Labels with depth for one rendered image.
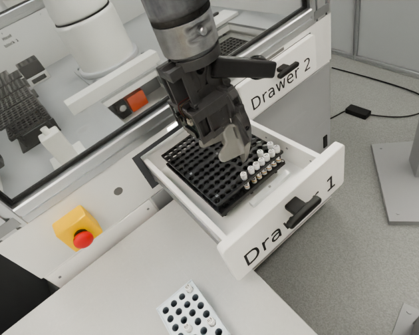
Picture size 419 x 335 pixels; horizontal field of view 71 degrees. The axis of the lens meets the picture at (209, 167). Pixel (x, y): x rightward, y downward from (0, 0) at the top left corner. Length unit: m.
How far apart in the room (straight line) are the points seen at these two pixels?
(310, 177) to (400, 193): 1.15
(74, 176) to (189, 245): 0.29
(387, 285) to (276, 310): 0.90
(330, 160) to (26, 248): 0.64
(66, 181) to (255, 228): 0.40
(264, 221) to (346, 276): 0.98
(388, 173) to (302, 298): 0.76
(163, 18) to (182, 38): 0.03
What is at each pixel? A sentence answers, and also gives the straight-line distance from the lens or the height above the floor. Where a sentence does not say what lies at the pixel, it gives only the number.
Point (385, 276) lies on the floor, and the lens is 1.47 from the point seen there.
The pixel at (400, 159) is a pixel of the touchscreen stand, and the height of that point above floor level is 0.04.
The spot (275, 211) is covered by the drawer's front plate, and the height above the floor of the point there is 0.91.
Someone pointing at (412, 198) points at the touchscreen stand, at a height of 0.04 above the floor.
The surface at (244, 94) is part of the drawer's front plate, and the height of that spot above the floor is 0.90.
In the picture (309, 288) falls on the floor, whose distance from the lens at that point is 1.42.
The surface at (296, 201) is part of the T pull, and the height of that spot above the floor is 0.91.
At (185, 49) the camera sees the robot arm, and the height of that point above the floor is 1.19.
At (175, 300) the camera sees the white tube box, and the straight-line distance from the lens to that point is 0.62.
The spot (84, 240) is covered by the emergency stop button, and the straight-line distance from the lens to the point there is 0.68.
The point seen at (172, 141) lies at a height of 0.89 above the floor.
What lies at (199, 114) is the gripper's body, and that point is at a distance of 0.40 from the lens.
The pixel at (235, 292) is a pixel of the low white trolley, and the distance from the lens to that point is 0.62.
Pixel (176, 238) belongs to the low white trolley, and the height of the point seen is 0.76.
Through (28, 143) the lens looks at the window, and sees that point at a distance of 0.65.
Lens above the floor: 1.33
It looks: 43 degrees down
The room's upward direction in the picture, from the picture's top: 23 degrees counter-clockwise
